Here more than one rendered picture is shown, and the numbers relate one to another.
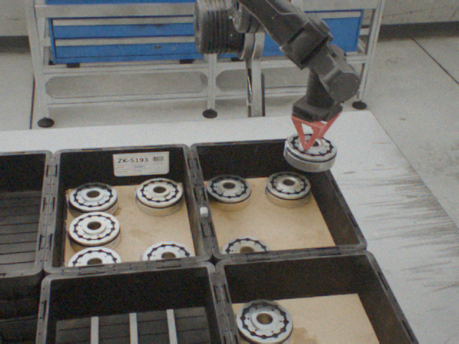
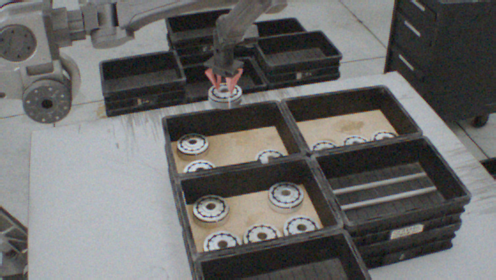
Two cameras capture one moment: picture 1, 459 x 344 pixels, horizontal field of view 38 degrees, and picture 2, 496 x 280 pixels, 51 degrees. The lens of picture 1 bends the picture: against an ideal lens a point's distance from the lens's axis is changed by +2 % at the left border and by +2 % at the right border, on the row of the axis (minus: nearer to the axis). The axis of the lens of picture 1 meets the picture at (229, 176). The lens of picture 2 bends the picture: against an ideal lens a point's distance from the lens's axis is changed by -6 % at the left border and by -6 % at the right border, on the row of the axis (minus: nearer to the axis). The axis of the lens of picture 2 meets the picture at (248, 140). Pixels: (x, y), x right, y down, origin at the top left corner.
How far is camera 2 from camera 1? 1.71 m
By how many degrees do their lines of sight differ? 71
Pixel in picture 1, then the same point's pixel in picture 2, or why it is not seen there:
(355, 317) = (302, 126)
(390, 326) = (322, 104)
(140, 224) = (240, 221)
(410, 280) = not seen: hidden behind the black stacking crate
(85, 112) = not seen: outside the picture
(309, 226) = (227, 141)
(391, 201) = (151, 128)
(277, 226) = (230, 154)
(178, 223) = (236, 201)
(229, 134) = (55, 213)
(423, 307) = not seen: hidden behind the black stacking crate
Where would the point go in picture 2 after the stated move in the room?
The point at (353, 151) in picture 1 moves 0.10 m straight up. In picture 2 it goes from (89, 143) to (84, 121)
